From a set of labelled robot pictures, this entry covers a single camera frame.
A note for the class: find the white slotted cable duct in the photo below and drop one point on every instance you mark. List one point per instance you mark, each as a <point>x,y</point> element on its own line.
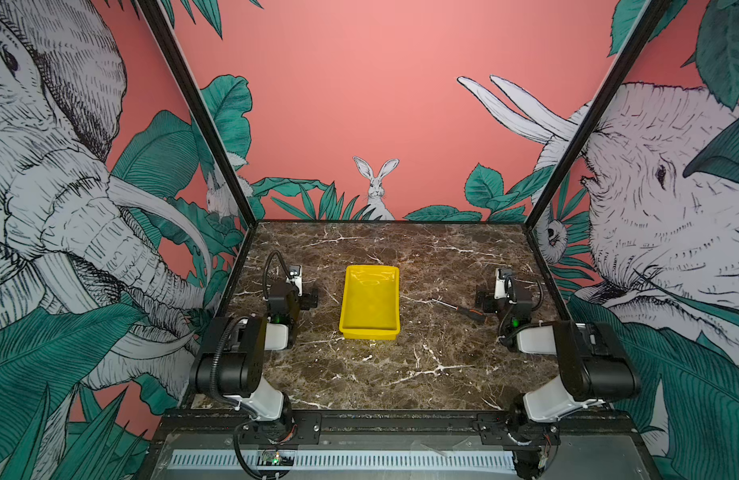
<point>317,460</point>

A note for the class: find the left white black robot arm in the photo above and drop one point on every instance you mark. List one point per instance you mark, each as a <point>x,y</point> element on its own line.
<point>229,366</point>

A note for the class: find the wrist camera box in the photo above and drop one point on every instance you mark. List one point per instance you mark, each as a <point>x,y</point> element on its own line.
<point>503,283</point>
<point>294,277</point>

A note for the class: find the left black corner post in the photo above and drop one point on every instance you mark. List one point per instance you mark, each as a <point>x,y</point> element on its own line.
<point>169,48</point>

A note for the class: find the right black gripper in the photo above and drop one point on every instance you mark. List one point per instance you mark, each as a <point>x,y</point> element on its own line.
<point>486,301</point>

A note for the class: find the right black corner post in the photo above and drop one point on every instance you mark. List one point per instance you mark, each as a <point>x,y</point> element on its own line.
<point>645,24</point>

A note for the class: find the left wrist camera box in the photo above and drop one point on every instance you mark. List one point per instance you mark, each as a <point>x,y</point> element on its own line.
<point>294,277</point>

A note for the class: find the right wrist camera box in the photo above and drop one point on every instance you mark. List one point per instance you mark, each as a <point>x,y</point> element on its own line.
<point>503,283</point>

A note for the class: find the yellow plastic bin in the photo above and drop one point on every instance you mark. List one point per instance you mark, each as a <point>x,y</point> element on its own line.
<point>370,303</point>

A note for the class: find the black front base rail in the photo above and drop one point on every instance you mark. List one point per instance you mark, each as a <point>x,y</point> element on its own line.
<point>596,444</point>

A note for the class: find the black corner post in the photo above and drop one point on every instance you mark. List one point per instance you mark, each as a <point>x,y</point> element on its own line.
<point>169,48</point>
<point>645,24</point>

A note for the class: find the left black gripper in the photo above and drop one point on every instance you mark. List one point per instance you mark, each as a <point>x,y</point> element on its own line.
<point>306,300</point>

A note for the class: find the red black handled screwdriver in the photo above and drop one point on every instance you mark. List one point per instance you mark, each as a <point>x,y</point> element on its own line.
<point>473,315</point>

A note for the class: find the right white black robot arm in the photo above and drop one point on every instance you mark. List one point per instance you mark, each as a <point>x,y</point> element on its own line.
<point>594,368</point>

